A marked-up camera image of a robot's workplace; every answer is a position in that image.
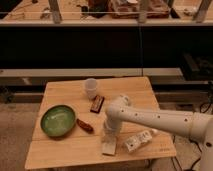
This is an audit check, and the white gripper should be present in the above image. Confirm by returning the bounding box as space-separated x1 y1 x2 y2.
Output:
102 120 121 143

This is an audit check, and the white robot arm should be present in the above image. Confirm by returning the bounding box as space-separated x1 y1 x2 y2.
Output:
104 95 213 171

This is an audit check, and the green ceramic bowl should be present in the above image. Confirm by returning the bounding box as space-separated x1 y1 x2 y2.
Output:
40 105 76 137

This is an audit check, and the white plastic bottle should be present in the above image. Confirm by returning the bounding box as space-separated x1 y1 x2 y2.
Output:
123 129 158 153

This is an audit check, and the brown sausage toy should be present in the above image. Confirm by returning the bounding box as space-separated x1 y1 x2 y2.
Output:
77 119 94 133

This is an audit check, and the dark chocolate bar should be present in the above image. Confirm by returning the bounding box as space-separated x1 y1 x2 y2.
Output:
90 95 105 113

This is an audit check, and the translucent plastic cup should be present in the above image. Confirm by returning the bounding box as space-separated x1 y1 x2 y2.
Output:
84 78 97 99

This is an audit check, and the wooden shelf rack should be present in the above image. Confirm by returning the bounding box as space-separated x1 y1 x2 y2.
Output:
0 0 213 26

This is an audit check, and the black cable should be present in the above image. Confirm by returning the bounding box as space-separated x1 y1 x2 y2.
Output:
171 99 213 171

